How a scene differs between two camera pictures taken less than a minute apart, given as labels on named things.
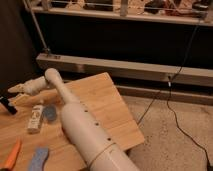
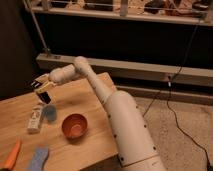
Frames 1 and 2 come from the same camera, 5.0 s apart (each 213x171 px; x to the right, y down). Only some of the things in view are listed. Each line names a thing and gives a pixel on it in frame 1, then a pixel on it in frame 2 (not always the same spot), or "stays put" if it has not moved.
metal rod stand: [46, 50] stays put
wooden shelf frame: [162, 82] stays put
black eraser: [11, 109] → [44, 96]
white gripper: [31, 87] → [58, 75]
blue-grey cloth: [38, 158] stays put
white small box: [34, 125] stays put
